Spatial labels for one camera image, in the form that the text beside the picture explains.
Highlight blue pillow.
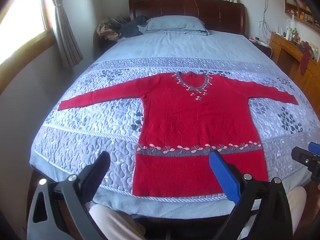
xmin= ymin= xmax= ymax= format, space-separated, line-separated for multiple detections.
xmin=137 ymin=15 xmax=210 ymax=36

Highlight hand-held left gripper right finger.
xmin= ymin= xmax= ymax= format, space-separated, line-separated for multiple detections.
xmin=209 ymin=151 xmax=293 ymax=240

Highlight dark red hanging cloth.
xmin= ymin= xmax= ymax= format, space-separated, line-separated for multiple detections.
xmin=300 ymin=41 xmax=314 ymax=75

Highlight tan crumpled cloth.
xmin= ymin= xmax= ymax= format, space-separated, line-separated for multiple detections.
xmin=97 ymin=17 xmax=125 ymax=40

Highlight person's right leg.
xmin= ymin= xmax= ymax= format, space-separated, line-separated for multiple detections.
xmin=282 ymin=186 xmax=308 ymax=230

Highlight red knitted sweater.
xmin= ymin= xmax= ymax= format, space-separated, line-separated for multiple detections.
xmin=58 ymin=71 xmax=299 ymax=197

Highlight blue quilted bedspread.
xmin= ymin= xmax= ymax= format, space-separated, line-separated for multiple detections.
xmin=29 ymin=30 xmax=320 ymax=219

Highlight dark wooden headboard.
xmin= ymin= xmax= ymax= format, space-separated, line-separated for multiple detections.
xmin=129 ymin=0 xmax=247 ymax=35

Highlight white hanging cables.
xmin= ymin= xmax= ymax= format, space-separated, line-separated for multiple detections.
xmin=259 ymin=0 xmax=275 ymax=43

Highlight wooden wall shelf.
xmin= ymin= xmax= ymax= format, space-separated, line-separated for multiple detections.
xmin=271 ymin=0 xmax=320 ymax=34

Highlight grey tied curtain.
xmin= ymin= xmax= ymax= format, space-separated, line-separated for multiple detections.
xmin=41 ymin=0 xmax=84 ymax=69

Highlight person's leg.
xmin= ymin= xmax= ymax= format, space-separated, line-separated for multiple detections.
xmin=282 ymin=186 xmax=308 ymax=230
xmin=89 ymin=204 xmax=147 ymax=240

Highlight person's left leg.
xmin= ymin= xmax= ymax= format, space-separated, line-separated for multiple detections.
xmin=89 ymin=204 xmax=147 ymax=240

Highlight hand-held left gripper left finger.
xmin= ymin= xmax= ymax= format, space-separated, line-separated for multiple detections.
xmin=26 ymin=151 xmax=112 ymax=240

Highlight white bottles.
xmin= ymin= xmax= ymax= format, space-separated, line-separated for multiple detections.
xmin=285 ymin=15 xmax=298 ymax=42

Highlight dark wooden nightstand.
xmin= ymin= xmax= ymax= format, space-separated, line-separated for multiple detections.
xmin=246 ymin=35 xmax=272 ymax=55

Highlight wooden desk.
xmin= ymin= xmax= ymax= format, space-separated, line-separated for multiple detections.
xmin=270 ymin=32 xmax=320 ymax=98

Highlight wooden-framed window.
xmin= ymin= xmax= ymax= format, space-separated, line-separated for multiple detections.
xmin=0 ymin=0 xmax=54 ymax=63

